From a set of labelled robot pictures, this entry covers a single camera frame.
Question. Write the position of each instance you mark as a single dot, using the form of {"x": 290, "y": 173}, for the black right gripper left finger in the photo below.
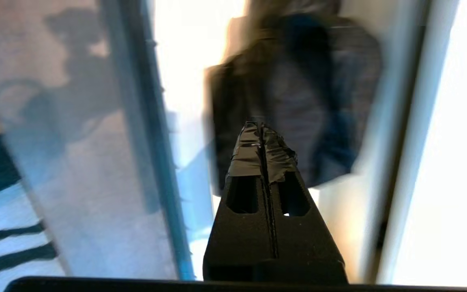
{"x": 241, "y": 227}

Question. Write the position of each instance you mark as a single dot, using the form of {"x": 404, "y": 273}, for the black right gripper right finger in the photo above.
{"x": 302, "y": 231}

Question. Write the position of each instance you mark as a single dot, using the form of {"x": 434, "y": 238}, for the black folding umbrella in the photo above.
{"x": 294, "y": 101}

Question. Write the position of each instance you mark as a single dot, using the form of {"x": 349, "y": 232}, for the white green patterned rug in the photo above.
{"x": 6, "y": 227}

